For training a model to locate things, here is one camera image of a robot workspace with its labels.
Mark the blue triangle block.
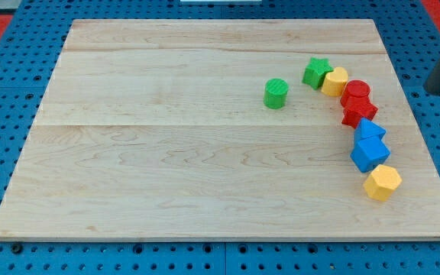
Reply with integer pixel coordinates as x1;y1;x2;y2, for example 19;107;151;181
354;118;387;143

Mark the blue cube block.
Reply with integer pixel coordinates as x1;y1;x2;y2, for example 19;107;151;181
351;137;390;173

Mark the wooden board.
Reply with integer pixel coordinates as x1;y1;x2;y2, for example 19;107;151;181
0;19;440;242

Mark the green cylinder block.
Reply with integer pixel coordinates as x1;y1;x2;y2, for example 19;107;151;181
263;78;289;109

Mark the green star block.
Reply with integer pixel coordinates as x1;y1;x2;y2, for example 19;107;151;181
302;57;334;90

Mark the yellow heart block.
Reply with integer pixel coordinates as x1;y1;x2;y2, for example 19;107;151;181
321;67;348;97

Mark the red star block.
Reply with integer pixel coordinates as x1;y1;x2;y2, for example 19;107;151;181
341;97;378;128

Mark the red cylinder block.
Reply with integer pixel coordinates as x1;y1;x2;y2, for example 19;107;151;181
340;79;370;107

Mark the yellow hexagon block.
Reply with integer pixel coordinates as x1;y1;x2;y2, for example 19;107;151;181
363;164;403;202

